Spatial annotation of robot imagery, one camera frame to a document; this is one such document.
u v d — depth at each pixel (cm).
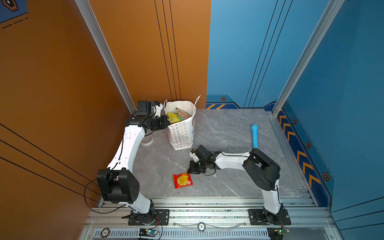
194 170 79
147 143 101
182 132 86
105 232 70
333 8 70
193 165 82
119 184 42
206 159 73
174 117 89
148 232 71
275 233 70
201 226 71
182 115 90
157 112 74
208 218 75
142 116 61
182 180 85
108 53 86
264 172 51
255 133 103
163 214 74
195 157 76
